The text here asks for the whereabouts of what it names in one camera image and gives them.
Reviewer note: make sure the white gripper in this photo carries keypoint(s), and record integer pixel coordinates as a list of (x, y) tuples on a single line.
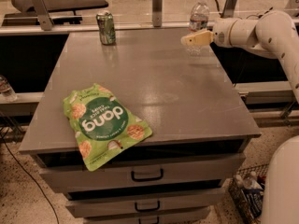
[(221, 34)]

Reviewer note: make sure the clear plastic water bottle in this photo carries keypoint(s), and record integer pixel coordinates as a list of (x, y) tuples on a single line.
[(198, 21)]

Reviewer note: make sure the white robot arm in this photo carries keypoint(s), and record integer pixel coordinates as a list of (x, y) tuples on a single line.
[(274, 36)]

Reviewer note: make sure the green rice chip bag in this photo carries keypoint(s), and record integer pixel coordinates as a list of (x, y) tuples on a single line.
[(103, 127)]

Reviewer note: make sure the small bottle in basket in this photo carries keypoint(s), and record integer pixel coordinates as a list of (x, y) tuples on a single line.
[(250, 181)]

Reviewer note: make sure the blue snack bag in basket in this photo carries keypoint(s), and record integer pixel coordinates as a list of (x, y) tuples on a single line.
[(254, 198)]

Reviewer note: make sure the water bottle at left edge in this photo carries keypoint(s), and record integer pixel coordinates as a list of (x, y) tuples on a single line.
[(6, 90)]

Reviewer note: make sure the grey drawer cabinet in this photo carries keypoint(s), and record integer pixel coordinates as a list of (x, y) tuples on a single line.
[(189, 102)]

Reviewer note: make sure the green soda can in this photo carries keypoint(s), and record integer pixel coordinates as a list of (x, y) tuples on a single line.
[(105, 23)]

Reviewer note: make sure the top grey drawer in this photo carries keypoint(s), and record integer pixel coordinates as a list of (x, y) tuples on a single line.
[(149, 173)]

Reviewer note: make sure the grey drawer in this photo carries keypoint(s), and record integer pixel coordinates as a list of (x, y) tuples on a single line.
[(149, 173), (191, 215), (144, 204)]

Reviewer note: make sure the bottom grey drawer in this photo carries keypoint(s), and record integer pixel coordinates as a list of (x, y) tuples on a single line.
[(191, 215)]

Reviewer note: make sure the middle grey drawer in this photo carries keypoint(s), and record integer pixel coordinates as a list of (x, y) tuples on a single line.
[(144, 204)]

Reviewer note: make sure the right metal bracket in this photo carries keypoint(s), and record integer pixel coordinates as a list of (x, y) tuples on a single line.
[(229, 9)]

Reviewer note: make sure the metal bracket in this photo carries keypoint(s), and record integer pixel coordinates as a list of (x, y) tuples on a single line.
[(157, 6), (43, 16), (229, 9)]

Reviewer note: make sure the middle metal bracket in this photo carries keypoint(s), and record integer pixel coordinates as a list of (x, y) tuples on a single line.
[(157, 6)]

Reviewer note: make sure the wire mesh basket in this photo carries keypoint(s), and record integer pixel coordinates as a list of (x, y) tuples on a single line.
[(236, 191)]

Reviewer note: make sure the left metal bracket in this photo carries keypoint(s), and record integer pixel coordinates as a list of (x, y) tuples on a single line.
[(43, 16)]

